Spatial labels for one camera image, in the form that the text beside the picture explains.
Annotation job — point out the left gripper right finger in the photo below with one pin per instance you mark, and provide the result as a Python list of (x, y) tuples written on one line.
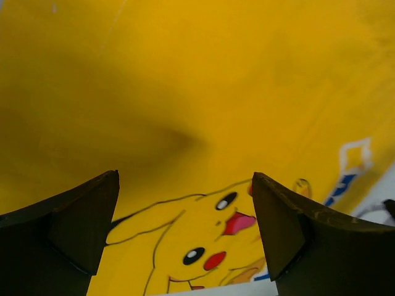
[(311, 249)]

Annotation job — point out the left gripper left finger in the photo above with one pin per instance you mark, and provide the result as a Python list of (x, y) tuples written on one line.
[(54, 247)]

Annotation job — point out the yellow Pikachu cloth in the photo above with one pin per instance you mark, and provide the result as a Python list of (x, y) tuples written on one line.
[(187, 100)]

